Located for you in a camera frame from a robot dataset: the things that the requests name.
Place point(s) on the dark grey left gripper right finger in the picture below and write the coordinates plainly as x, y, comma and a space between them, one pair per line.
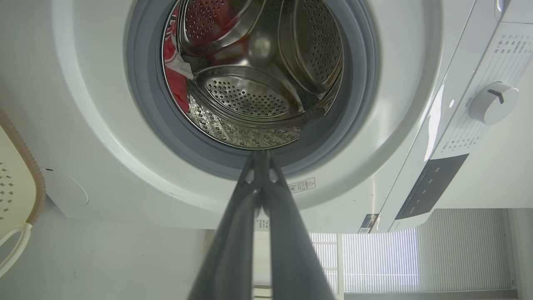
291, 258

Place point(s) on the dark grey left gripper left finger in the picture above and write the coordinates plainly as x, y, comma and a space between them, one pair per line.
233, 250

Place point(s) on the red cloth garment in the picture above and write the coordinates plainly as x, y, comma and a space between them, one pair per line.
177, 88

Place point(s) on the stainless steel washing machine drum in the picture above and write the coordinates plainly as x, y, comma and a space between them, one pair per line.
250, 96

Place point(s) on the beige perforated laundry basket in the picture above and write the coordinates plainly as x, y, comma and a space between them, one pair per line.
16, 183

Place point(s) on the warning triangle sticker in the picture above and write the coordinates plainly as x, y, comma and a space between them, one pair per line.
302, 185

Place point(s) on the dark barcode sticker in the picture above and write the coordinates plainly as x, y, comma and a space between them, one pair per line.
368, 223

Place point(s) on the white front-load washing machine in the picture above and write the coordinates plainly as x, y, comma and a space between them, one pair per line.
374, 125

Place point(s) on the grey rubber door gasket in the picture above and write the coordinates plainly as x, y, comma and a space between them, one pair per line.
150, 112

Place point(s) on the white window blinds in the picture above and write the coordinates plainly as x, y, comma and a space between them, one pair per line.
458, 254

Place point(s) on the round white filter cover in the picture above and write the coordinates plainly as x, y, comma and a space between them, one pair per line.
66, 187

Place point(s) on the white round program knob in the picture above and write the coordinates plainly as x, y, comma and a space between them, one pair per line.
493, 103

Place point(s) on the white detergent drawer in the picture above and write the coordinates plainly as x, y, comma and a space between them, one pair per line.
516, 10

